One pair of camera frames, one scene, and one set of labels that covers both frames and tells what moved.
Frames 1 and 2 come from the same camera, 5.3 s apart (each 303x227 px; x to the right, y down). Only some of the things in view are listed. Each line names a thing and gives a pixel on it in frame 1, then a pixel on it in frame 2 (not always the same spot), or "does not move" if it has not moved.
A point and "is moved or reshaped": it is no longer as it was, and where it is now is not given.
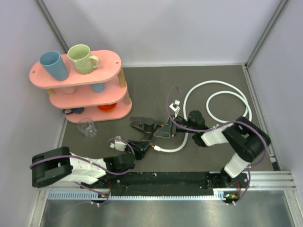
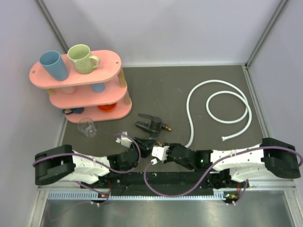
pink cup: (69, 90) does not move
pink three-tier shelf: (100, 95) does not move
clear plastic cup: (86, 126) does not move
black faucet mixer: (145, 125) is moved or reshaped
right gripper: (165, 131) to (172, 145)
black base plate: (172, 183) does not move
